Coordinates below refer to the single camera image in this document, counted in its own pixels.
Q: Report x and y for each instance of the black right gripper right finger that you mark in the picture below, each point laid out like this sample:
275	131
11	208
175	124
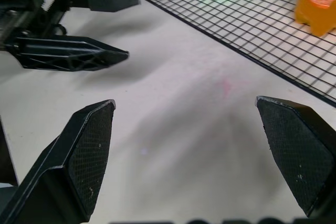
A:
296	150

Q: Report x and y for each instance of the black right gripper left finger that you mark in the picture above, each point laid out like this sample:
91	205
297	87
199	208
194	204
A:
78	161

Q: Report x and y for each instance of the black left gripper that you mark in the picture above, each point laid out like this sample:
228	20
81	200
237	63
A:
25	9

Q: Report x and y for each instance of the orange soda plastic bottle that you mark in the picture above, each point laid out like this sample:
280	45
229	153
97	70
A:
316	6

